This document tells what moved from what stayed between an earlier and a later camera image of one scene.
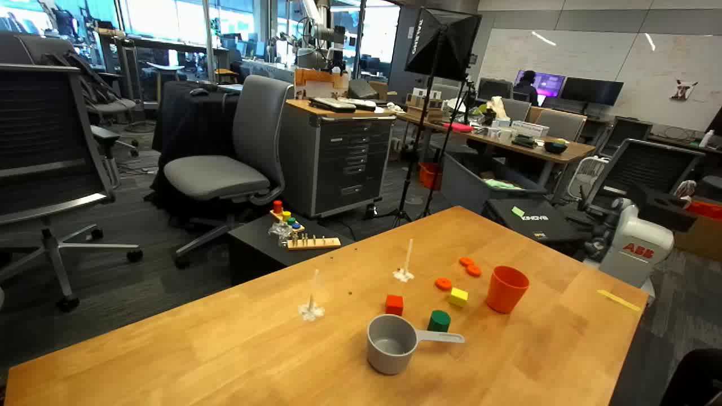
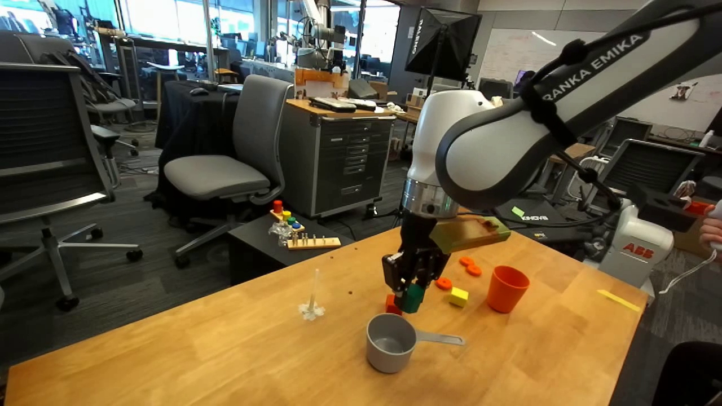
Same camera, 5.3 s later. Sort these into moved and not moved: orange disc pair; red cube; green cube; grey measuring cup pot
Moved: green cube
Not moved: grey measuring cup pot; orange disc pair; red cube
